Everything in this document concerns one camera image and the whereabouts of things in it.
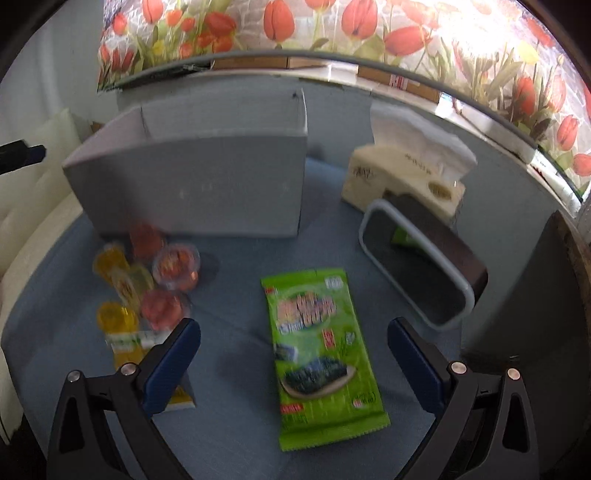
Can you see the brown stone counter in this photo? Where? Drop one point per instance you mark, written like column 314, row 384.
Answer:
column 577, row 258

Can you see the blue tablecloth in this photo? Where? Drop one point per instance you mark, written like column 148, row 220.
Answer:
column 231, row 286

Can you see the yellow snack packet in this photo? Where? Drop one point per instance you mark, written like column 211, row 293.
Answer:
column 131, row 345

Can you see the black speaker with white frame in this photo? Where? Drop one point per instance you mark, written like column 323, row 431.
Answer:
column 415, row 263

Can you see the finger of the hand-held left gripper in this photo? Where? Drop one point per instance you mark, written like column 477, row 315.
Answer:
column 23, row 154

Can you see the tulip print window blind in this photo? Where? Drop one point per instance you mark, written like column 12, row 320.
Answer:
column 323, row 23

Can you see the white sofa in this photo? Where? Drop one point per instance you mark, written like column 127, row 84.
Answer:
column 32, row 221

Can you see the white cardboard box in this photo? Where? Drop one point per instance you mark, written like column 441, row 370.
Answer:
column 194, row 184

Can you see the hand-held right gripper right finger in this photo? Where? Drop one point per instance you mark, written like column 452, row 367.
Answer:
column 418, row 364

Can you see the green seaweed snack packet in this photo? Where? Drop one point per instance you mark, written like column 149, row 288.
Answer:
column 318, row 350

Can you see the cream tissue pack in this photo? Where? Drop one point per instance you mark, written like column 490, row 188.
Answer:
column 392, row 175

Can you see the pile of jelly cups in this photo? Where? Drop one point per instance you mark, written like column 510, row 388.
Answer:
column 173, row 267

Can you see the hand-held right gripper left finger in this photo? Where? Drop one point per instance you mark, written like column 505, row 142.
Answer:
column 168, row 364

